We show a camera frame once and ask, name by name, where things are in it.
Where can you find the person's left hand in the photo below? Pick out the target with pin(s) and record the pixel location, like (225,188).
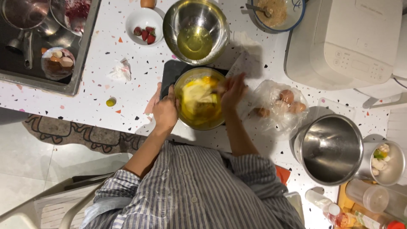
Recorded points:
(165,111)

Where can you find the person's right hand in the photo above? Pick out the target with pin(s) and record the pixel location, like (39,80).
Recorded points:
(233,95)

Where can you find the person's right fingers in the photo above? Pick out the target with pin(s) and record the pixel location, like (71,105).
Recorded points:
(234,83)

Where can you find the steel bowl of yellow batter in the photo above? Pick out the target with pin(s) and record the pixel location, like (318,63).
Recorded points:
(200,101)

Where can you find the white paper towel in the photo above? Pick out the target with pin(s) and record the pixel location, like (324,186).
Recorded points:
(246,54)

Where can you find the brown egg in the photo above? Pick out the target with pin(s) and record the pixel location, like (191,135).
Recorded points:
(148,3)
(262,112)
(287,96)
(298,107)

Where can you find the clear plastic bag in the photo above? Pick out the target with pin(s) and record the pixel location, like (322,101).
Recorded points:
(279,121)

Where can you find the large steel bowl with egg whites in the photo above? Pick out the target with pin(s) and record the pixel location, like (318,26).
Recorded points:
(195,35)

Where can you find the black kitchen scale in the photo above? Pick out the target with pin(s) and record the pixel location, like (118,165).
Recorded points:
(170,73)

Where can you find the metal spoon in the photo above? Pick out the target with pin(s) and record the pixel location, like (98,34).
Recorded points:
(259,9)

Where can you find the blue rimmed bowl of crumbs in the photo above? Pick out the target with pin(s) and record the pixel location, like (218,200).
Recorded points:
(278,14)

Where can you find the red strawberry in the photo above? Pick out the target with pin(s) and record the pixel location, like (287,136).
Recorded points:
(151,39)
(137,31)
(144,35)
(150,30)

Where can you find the orange packet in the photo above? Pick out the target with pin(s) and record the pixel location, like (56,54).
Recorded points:
(283,174)

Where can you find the white bowl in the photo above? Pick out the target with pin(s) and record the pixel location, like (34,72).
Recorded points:
(140,19)

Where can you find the crumpled white tissue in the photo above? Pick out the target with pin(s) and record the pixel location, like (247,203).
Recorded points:
(120,70)

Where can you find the striped shirt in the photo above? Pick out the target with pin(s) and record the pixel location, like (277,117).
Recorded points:
(194,190)

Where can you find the large steel pot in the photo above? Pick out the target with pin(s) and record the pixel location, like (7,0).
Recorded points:
(330,149)

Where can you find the white kitchen appliance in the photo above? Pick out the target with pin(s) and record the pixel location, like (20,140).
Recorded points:
(346,41)

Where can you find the small yellow green cap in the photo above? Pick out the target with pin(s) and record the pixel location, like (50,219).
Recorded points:
(111,102)

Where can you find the clear plastic bottle white cap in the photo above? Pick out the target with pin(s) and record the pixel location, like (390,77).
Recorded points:
(321,201)

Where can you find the patterned floor rug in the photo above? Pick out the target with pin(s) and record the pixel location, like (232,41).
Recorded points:
(82,135)

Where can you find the wooden tray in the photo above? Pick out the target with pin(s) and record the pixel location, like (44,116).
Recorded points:
(345,200)

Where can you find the frosted plastic container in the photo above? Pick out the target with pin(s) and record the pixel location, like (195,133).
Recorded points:
(367,194)

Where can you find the bowl with red residue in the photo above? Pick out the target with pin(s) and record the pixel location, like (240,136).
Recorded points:
(74,14)

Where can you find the small steel cup with garlic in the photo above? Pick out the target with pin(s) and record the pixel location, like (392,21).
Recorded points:
(389,163)

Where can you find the bowl with eggshells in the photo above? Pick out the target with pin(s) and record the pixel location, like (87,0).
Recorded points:
(58,63)

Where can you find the bottle with red cap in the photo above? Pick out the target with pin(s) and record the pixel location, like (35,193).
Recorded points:
(372,221)

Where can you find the steel kitchen sink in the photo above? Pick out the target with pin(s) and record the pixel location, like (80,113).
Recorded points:
(38,79)

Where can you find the steel saucepan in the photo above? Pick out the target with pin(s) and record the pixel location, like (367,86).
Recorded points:
(25,19)

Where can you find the beige plastic chair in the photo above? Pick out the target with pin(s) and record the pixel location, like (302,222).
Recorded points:
(47,203)

